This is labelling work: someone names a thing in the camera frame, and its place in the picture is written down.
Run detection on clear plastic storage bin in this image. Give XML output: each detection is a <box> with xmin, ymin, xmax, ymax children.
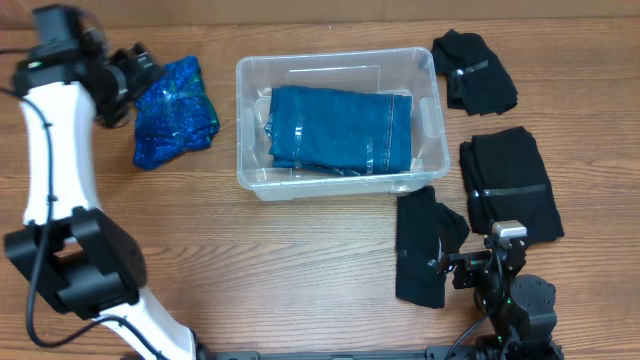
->
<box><xmin>236</xmin><ymin>47</ymin><xmax>451</xmax><ymax>201</ymax></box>

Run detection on black cloth near bin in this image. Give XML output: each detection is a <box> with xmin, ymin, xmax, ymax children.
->
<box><xmin>395</xmin><ymin>186</ymin><xmax>470</xmax><ymax>309</ymax></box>

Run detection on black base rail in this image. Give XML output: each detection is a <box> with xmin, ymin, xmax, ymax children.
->
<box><xmin>196</xmin><ymin>346</ymin><xmax>476</xmax><ymax>360</ymax></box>

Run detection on blue green sparkly cloth bundle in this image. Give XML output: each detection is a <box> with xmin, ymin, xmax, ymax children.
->
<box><xmin>133</xmin><ymin>55</ymin><xmax>220</xmax><ymax>171</ymax></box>

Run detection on blue denim jeans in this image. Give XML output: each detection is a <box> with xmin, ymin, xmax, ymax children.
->
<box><xmin>265</xmin><ymin>86</ymin><xmax>412</xmax><ymax>176</ymax></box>

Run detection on small black cloth top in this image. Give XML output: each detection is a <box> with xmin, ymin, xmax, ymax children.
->
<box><xmin>431</xmin><ymin>29</ymin><xmax>518</xmax><ymax>116</ymax></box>

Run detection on large black cloth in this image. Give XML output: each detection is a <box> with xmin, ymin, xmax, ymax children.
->
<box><xmin>459</xmin><ymin>127</ymin><xmax>564</xmax><ymax>245</ymax></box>

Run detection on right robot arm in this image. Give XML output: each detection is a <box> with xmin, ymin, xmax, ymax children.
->
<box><xmin>425</xmin><ymin>220</ymin><xmax>564</xmax><ymax>360</ymax></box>

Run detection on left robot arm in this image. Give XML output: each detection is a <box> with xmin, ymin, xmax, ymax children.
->
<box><xmin>4</xmin><ymin>4</ymin><xmax>207</xmax><ymax>359</ymax></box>

